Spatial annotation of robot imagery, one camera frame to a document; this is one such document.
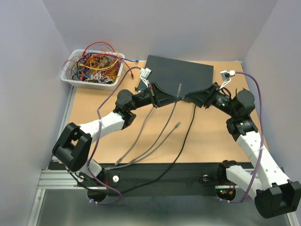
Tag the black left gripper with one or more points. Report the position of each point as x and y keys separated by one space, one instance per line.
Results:
x=158 y=97

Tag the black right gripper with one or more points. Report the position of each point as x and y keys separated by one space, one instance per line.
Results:
x=204 y=97

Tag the teal network switch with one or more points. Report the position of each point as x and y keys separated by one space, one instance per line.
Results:
x=179 y=77

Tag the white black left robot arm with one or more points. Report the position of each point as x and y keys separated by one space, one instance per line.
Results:
x=73 y=145

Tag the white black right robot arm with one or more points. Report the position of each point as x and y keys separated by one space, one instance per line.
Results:
x=273 y=192

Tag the white plastic basket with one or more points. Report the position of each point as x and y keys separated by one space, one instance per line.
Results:
x=93 y=69

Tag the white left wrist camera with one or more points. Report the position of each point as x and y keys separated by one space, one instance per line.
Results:
x=144 y=74

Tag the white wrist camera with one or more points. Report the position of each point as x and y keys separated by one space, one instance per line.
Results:
x=226 y=77
x=144 y=74

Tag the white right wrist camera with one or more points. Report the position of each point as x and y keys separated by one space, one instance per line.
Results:
x=226 y=77

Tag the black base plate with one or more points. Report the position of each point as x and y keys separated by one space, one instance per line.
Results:
x=166 y=179

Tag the aluminium frame rail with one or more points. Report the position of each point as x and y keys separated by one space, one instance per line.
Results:
x=53 y=179

